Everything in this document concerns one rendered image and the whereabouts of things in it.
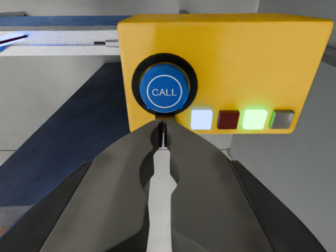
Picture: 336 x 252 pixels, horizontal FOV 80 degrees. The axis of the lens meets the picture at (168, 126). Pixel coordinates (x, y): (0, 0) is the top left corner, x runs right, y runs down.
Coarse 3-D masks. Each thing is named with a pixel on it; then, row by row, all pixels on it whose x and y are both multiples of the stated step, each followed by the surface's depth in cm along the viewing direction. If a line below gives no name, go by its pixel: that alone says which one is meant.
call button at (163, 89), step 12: (156, 72) 15; (168, 72) 15; (180, 72) 15; (144, 84) 16; (156, 84) 16; (168, 84) 16; (180, 84) 16; (144, 96) 16; (156, 96) 16; (168, 96) 16; (180, 96) 16; (156, 108) 17; (168, 108) 17; (180, 108) 17
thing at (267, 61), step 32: (128, 32) 15; (160, 32) 15; (192, 32) 15; (224, 32) 15; (256, 32) 15; (288, 32) 15; (320, 32) 15; (128, 64) 16; (192, 64) 16; (224, 64) 16; (256, 64) 16; (288, 64) 16; (128, 96) 18; (192, 96) 17; (224, 96) 17; (256, 96) 17; (288, 96) 17; (288, 128) 19
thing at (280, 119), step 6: (276, 114) 18; (282, 114) 18; (288, 114) 18; (270, 120) 18; (276, 120) 18; (282, 120) 18; (288, 120) 18; (270, 126) 18; (276, 126) 18; (282, 126) 18; (288, 126) 18
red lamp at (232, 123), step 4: (220, 112) 18; (224, 112) 18; (228, 112) 18; (232, 112) 18; (236, 112) 18; (220, 116) 18; (224, 116) 18; (228, 116) 18; (232, 116) 18; (236, 116) 18; (220, 120) 18; (224, 120) 18; (228, 120) 18; (232, 120) 18; (236, 120) 18; (220, 124) 18; (224, 124) 18; (228, 124) 18; (232, 124) 18; (236, 124) 18; (220, 128) 18; (224, 128) 18; (228, 128) 18; (232, 128) 18
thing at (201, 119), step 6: (192, 114) 18; (198, 114) 18; (204, 114) 18; (210, 114) 18; (192, 120) 18; (198, 120) 18; (204, 120) 18; (210, 120) 18; (192, 126) 18; (198, 126) 18; (204, 126) 18; (210, 126) 18
